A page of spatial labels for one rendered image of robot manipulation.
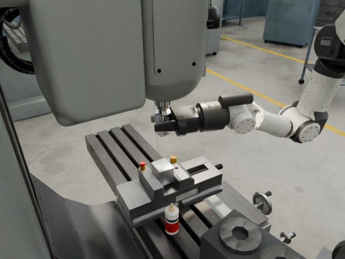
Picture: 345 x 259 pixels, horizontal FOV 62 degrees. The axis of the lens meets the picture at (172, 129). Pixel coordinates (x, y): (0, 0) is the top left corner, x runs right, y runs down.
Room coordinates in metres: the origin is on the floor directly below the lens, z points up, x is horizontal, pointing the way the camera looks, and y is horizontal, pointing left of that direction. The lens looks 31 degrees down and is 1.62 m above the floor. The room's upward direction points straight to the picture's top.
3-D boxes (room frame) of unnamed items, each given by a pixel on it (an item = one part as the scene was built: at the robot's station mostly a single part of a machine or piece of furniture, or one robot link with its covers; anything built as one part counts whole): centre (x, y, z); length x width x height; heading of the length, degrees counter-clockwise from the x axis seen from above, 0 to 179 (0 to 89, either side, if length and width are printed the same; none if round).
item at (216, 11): (0.91, -0.11, 1.48); 0.07 x 0.07 x 0.06
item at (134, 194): (0.74, 0.01, 0.97); 0.35 x 0.15 x 0.11; 119
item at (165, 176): (0.72, 0.03, 1.03); 0.06 x 0.05 x 0.06; 29
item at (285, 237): (0.87, -0.50, 0.50); 0.22 x 0.06 x 0.06; 121
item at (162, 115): (0.72, 0.03, 1.25); 0.05 x 0.05 x 0.01
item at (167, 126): (0.69, 0.02, 1.22); 0.06 x 0.02 x 0.03; 104
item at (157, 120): (0.72, 0.03, 1.22); 0.05 x 0.05 x 0.06
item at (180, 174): (0.75, -0.02, 1.01); 0.12 x 0.06 x 0.04; 29
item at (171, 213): (0.59, 0.00, 0.97); 0.04 x 0.04 x 0.11
